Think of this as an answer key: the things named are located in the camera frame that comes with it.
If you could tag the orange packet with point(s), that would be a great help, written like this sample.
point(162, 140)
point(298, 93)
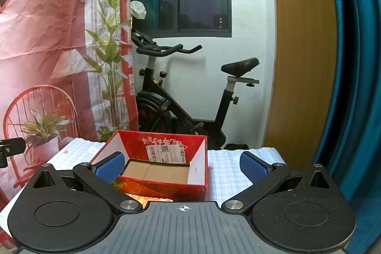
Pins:
point(143, 199)

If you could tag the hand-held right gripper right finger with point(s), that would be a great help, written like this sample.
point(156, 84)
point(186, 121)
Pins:
point(253, 168)

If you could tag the printed backdrop cloth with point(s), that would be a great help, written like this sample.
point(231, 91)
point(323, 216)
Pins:
point(44, 19)

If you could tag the checked tablecloth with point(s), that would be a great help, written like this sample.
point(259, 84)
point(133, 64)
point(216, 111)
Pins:
point(229, 170)

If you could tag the red strawberry print cardboard box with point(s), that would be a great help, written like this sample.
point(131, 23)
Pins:
point(166, 188)

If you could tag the white plastic bag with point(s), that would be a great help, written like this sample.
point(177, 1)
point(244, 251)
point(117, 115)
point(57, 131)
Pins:
point(138, 9)

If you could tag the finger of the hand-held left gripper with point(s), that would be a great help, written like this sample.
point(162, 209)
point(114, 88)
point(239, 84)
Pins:
point(13, 146)

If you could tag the black bag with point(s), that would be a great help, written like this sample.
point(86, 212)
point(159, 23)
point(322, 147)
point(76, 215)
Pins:
point(236, 147)

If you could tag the black exercise bike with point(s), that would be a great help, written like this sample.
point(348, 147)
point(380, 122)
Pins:
point(154, 99)

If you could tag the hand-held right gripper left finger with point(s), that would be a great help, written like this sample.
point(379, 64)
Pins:
point(109, 167)

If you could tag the teal curtain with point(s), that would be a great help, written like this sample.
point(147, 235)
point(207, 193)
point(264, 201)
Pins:
point(357, 63)

